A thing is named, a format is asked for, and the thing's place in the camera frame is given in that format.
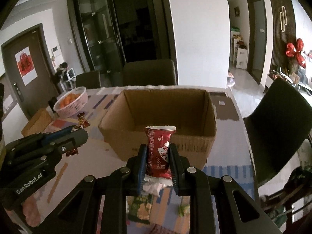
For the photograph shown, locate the colourful patterned table mat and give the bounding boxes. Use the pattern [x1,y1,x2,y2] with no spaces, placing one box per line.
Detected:
[19,87,257,234]

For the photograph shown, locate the red heart snack packet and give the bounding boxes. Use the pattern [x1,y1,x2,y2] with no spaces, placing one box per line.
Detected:
[145,125,176,179]

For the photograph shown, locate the small green pastry packet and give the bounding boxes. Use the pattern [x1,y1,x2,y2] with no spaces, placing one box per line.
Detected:
[178,196,190,217]

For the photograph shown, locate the white sideboard cabinet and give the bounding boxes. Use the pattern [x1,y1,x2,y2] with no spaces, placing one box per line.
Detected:
[263,69,311,97]

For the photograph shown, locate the red white door poster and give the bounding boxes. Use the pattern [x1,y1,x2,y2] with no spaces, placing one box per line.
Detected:
[15,47,38,86]

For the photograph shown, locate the black chair behind box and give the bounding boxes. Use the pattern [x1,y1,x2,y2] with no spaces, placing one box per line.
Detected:
[123,59,177,86]

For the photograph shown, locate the brown entrance door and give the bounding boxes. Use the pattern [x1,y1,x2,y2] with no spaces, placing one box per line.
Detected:
[1,23,60,119]

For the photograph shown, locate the black chair far left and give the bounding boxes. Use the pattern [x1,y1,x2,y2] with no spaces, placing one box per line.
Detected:
[75,71,102,89]

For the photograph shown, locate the dark glass sliding door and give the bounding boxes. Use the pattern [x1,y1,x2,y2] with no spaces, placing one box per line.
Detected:
[67,0,176,87]

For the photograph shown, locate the red bow decoration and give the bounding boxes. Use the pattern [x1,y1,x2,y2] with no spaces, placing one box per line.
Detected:
[285,38,306,69]

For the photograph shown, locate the pink red hawthorn packet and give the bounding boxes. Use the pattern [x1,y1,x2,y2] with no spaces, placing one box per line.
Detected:
[149,224,175,234]

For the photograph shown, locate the oranges in basket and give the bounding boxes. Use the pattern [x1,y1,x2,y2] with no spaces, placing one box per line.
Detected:
[59,93,80,108]

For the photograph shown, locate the white shelf unit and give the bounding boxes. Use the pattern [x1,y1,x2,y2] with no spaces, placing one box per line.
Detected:
[230,27,248,70]

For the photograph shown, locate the pink plastic basket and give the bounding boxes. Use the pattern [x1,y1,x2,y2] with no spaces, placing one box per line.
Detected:
[53,86,88,118]

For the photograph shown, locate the brown cardboard box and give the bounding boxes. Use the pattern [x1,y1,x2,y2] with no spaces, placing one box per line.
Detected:
[98,89,216,169]

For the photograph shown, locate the red gold candy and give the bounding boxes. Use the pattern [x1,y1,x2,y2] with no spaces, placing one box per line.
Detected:
[66,112,90,157]

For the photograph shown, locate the dark wooden slat panel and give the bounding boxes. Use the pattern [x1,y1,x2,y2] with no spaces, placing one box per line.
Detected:
[270,0,296,72]

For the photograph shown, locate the white wrapped candy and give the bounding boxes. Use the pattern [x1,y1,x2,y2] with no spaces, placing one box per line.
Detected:
[143,174,172,197]

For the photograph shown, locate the dark green biscuit packet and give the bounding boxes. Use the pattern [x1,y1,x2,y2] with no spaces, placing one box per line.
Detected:
[128,193,153,224]

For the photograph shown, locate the black chair right side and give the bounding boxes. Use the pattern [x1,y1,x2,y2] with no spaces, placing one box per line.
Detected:
[244,78,311,186]

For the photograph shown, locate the grey hallway door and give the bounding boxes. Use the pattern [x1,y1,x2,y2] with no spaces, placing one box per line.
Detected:
[247,0,267,85]

